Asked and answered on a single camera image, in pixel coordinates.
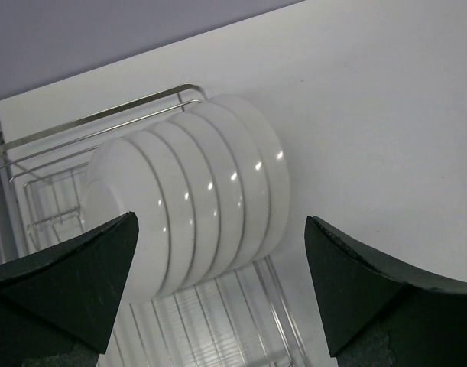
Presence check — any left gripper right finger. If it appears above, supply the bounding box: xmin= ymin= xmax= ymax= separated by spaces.
xmin=304 ymin=216 xmax=467 ymax=366

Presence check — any metal wire dish rack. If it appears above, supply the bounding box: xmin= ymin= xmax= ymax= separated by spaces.
xmin=0 ymin=83 xmax=310 ymax=366

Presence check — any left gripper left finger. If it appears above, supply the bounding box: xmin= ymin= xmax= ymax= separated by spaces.
xmin=0 ymin=212 xmax=139 ymax=366

